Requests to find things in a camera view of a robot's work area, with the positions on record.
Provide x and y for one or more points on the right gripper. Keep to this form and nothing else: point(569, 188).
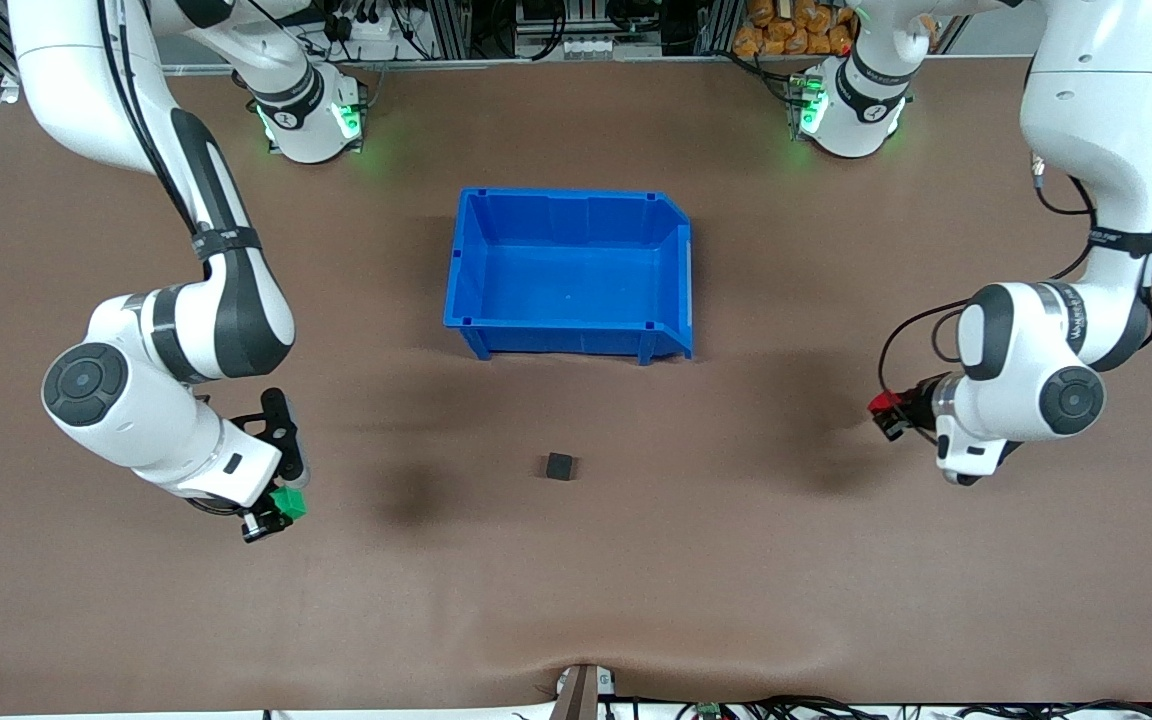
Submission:
point(258, 524)

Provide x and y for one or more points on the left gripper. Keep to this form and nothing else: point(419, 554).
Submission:
point(920, 403)

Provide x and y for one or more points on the small green cube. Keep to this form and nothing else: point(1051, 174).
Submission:
point(289, 503)

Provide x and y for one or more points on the small red cube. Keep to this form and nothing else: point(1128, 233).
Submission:
point(883, 403)

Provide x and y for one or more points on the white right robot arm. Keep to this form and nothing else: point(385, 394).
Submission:
point(86, 80)

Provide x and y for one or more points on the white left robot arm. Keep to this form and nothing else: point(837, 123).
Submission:
point(1096, 100)

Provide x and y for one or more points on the small black cube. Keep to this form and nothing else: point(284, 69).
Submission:
point(559, 467)

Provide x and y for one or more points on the small green connector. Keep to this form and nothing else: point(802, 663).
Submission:
point(708, 710)

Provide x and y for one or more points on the blue plastic storage bin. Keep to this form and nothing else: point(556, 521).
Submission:
point(566, 280)

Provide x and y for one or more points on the orange snack packet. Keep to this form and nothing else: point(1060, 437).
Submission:
point(796, 40)
point(748, 40)
point(841, 40)
point(761, 12)

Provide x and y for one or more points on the grey terminal block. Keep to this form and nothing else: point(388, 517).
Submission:
point(596, 47)

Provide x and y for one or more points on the white power strip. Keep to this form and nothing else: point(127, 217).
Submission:
point(366, 28)

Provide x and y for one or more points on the aluminium frame post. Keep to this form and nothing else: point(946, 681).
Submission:
point(448, 25)
point(714, 25)

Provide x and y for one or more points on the silver table edge rail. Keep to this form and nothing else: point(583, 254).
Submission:
point(586, 62)

